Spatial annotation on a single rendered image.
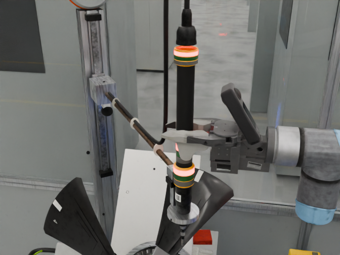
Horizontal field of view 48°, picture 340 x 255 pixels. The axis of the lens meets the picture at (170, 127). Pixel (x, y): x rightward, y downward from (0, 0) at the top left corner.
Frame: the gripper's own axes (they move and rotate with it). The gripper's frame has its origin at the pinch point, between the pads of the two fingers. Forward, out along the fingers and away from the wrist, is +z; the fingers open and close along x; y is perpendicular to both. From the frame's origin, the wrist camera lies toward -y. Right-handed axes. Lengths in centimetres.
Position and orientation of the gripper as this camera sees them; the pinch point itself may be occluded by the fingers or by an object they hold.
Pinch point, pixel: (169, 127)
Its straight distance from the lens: 74.8
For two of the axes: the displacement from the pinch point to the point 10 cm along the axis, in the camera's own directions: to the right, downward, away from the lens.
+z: -9.8, -0.7, 1.6
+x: 1.8, -4.1, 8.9
